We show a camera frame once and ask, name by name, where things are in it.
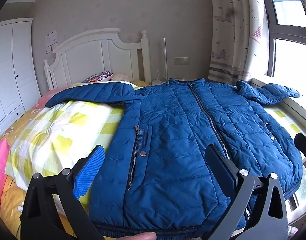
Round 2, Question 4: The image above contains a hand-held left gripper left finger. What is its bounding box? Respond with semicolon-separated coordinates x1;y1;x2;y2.
19;144;105;240

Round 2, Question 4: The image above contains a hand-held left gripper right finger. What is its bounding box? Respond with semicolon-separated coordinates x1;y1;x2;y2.
206;144;289;240

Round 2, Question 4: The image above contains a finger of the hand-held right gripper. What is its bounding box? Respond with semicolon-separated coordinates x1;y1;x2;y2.
294;132;306;170

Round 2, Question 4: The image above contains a blue quilted puffer jacket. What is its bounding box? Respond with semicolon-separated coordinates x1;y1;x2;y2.
45;78;303;239

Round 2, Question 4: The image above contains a person's left hand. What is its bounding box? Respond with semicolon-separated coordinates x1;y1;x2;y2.
128;232;157;240

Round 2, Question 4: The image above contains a white window sill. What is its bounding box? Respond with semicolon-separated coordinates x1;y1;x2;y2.
250;77;306;123

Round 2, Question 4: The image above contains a yellow white checkered sheet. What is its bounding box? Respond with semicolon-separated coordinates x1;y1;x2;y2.
5;80;302;197

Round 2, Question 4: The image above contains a colourful patterned pillow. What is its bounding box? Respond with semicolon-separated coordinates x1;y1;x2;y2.
82;71;114;83

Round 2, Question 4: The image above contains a pale pink pillow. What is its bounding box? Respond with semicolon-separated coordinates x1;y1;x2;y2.
112;73;131;82

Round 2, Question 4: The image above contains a white wooden headboard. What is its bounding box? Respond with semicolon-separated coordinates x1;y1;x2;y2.
44;29;152;90

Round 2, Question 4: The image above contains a white pole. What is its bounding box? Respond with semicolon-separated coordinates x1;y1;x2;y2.
163;38;168;80

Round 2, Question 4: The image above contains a dark framed window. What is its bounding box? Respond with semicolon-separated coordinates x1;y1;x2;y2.
261;0;306;93

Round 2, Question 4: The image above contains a white wardrobe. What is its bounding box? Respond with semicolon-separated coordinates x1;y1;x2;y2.
0;17;41;140

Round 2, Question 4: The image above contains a printed beige curtain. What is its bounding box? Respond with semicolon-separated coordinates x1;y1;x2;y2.
209;0;271;85

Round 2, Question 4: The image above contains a white wall paper notice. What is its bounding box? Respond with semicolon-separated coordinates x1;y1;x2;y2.
45;30;58;48

